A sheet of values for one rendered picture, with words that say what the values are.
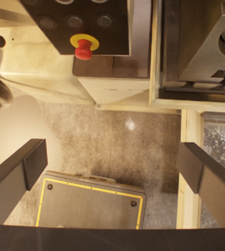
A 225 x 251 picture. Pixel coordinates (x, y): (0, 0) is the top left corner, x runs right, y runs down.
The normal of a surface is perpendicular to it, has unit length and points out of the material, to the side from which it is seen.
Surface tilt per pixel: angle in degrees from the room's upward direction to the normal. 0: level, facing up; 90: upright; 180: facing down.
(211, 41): 90
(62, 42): 90
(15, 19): 90
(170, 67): 0
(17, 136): 0
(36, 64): 0
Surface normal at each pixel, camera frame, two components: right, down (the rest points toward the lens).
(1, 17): -0.07, 0.99
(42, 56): -0.11, -0.12
